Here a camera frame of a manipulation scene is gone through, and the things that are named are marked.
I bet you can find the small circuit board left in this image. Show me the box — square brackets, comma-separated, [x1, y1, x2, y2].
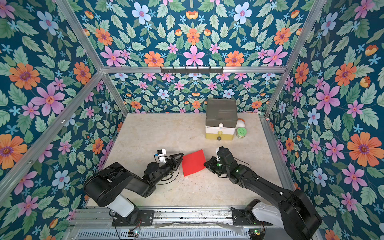
[127, 230, 140, 238]

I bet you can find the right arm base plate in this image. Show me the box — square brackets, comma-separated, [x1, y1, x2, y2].
[231, 208, 272, 227]

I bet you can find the aluminium front rail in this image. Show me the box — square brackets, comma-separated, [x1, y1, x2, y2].
[70, 207, 272, 228]

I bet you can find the small circuit board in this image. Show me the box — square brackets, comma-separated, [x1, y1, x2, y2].
[127, 230, 140, 238]
[249, 229, 265, 237]

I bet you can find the small circuit board right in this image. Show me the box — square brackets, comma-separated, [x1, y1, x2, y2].
[249, 229, 265, 237]

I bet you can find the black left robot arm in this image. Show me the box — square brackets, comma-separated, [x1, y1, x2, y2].
[84, 153, 184, 218]

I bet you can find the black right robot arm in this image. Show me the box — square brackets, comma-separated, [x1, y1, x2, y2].
[204, 147, 323, 240]

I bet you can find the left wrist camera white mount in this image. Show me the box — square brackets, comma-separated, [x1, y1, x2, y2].
[155, 149, 167, 163]

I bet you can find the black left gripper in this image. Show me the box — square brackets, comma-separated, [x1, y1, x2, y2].
[151, 153, 182, 186]

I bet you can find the green lidded jar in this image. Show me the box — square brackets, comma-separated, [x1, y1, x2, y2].
[236, 127, 247, 139]

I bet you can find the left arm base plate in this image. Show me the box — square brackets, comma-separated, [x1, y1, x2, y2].
[109, 210, 155, 227]

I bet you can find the small three-drawer cabinet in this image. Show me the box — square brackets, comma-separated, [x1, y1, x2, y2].
[205, 99, 238, 141]

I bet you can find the white orange object behind cabinet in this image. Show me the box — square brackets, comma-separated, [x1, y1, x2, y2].
[236, 119, 246, 128]

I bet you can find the black hook rail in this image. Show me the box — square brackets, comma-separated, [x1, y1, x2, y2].
[161, 67, 224, 75]

